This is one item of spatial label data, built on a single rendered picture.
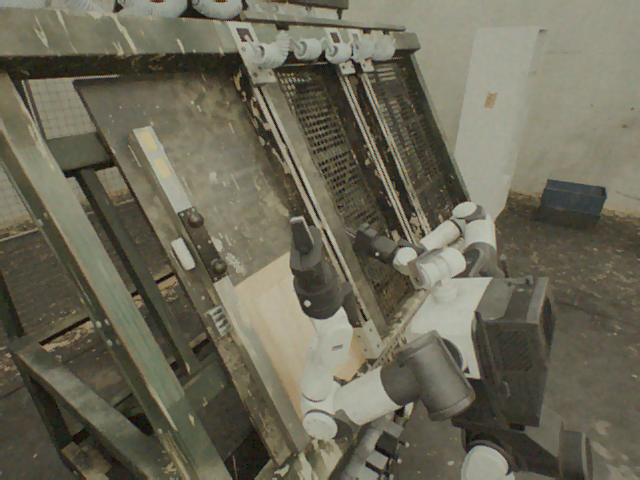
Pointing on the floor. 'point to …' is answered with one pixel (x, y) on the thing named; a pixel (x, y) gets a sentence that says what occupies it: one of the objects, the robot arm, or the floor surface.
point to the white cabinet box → (497, 109)
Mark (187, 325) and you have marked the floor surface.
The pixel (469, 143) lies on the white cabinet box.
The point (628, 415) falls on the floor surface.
